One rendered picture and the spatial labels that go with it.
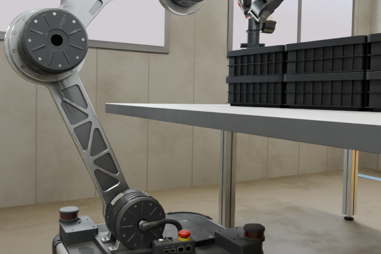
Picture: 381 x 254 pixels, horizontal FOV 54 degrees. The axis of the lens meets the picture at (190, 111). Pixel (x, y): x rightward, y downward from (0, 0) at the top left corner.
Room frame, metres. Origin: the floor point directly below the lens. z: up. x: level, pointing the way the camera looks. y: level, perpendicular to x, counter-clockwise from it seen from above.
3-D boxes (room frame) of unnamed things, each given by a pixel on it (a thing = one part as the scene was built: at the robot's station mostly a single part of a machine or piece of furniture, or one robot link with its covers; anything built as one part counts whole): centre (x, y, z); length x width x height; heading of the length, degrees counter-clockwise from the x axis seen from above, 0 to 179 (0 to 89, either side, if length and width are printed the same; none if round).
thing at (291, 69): (1.37, -0.58, 0.87); 0.40 x 0.30 x 0.11; 129
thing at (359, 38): (1.37, -0.58, 0.92); 0.40 x 0.30 x 0.02; 129
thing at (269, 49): (1.60, -0.39, 0.92); 0.40 x 0.30 x 0.02; 129
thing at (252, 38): (1.59, -0.26, 0.98); 0.10 x 0.07 x 0.07; 82
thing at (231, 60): (1.60, -0.39, 0.87); 0.40 x 0.30 x 0.11; 129
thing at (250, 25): (1.60, -0.26, 1.04); 0.07 x 0.06 x 0.07; 119
